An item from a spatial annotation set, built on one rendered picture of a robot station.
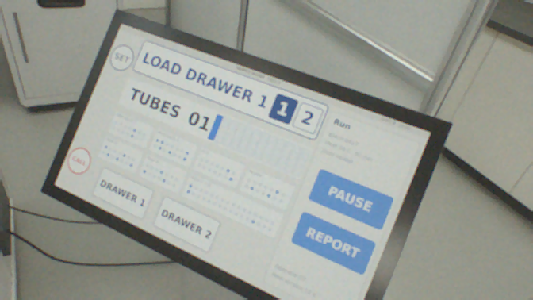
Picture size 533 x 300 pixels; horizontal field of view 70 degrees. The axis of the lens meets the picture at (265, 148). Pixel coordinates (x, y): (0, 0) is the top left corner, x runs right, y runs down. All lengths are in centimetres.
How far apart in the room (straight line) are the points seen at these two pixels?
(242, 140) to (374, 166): 18
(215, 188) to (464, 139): 222
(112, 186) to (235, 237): 20
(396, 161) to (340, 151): 7
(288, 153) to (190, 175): 14
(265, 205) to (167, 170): 15
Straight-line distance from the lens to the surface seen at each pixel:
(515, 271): 230
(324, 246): 51
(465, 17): 99
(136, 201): 59
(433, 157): 51
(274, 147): 52
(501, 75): 246
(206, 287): 81
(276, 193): 51
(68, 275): 177
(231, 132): 53
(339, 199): 50
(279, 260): 52
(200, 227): 55
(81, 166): 64
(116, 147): 61
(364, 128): 51
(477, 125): 257
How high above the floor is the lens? 143
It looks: 38 degrees down
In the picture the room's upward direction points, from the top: 11 degrees clockwise
